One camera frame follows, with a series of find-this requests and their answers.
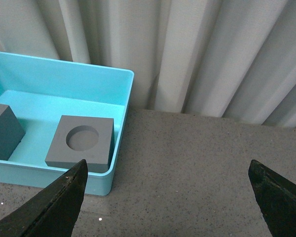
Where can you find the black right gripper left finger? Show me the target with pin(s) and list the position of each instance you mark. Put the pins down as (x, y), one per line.
(53, 212)

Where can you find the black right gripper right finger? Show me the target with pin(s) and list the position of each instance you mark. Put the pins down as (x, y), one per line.
(276, 197)

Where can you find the gray block with round hole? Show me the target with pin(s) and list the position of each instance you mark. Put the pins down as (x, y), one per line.
(77, 138)

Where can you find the gray block with square hole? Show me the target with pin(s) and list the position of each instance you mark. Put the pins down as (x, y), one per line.
(11, 132)

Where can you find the light blue plastic box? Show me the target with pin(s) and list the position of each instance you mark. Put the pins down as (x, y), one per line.
(39, 91)

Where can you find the white pleated curtain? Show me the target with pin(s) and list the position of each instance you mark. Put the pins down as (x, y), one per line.
(221, 58)

